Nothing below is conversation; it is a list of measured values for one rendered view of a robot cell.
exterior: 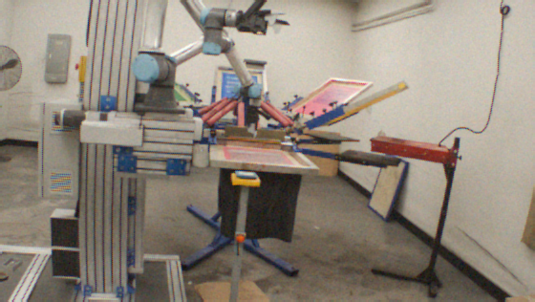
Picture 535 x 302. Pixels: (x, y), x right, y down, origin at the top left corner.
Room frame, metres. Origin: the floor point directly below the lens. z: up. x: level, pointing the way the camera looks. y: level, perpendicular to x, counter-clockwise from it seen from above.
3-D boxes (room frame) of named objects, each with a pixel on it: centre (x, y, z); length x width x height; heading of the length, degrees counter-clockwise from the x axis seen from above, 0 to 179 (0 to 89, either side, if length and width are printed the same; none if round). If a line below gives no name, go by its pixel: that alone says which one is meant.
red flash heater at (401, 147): (3.10, -1.10, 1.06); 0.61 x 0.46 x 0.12; 69
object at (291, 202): (2.28, 0.01, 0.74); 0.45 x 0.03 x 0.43; 99
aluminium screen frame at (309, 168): (2.57, 0.06, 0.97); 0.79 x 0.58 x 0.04; 9
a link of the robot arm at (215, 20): (1.70, 0.27, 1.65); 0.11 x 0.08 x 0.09; 80
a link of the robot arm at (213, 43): (1.72, 0.27, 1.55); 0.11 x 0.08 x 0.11; 170
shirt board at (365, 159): (3.37, -0.40, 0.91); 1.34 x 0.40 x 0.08; 69
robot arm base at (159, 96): (1.88, 0.51, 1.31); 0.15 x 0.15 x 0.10
